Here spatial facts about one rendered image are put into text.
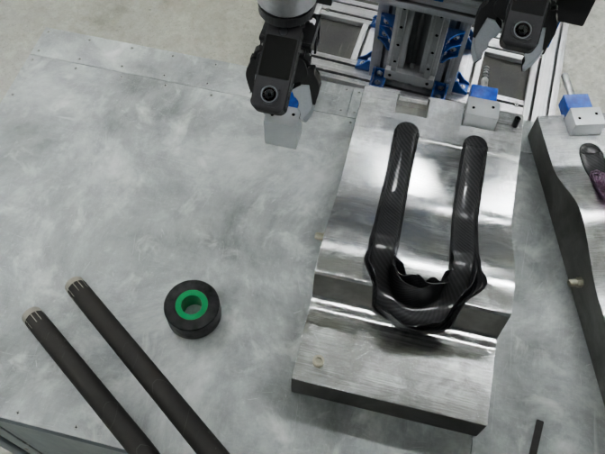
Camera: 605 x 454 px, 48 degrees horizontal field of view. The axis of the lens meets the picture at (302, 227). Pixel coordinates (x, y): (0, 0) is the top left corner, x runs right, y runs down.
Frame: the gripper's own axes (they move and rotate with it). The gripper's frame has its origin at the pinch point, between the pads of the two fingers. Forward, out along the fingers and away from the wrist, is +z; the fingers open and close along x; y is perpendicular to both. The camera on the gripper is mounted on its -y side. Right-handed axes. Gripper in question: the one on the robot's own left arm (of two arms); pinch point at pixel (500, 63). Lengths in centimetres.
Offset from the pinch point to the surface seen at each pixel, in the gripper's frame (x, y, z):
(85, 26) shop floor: 127, 84, 101
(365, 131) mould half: 17.3, -7.2, 12.1
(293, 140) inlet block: 27.3, -14.6, 8.5
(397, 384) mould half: 5.5, -45.4, 14.8
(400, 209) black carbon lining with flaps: 9.6, -20.2, 12.2
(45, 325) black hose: 55, -48, 17
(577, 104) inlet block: -15.8, 8.4, 14.0
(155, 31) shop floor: 103, 88, 101
